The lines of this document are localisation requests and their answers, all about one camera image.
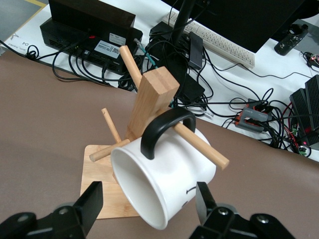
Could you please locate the grey orange usb hub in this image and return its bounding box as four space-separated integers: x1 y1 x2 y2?
235 106 275 133

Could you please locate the black computer box with label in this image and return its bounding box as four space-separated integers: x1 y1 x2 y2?
39 18 143 75

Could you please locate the black power brick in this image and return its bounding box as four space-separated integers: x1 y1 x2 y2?
174 73 205 100

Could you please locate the black finned device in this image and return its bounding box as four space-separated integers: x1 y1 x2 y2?
289 88 312 147
304 74 319 140

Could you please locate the black speckled controller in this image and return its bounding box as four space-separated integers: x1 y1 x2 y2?
274 23 309 56

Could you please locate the small coiled black cable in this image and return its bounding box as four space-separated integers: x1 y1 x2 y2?
24 44 39 60

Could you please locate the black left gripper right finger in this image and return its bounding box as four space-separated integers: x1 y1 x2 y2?
191 182 237 239

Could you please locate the black monitor with stand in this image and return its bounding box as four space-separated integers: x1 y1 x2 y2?
149 0 319 54

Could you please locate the beige computer keyboard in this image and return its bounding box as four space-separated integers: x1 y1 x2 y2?
161 11 255 69

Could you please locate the wooden mug rack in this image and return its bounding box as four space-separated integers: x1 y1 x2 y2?
80 45 230 220

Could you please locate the slim black power adapter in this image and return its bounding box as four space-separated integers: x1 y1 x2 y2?
187 31 204 70

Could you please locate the green terminal connector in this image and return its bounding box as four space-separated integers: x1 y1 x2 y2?
297 146 312 157

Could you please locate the small red lit circuit board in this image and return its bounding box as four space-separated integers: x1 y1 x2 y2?
305 51 319 67

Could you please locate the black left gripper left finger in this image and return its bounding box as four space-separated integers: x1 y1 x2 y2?
51 181 103 239

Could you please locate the looping black computer cable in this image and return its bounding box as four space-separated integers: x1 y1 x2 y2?
51 46 113 84

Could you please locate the white smiley mug black handle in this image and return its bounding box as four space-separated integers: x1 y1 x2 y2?
110 108 217 230

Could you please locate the dark rectangular box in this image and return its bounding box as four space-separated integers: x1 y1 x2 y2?
48 0 137 28

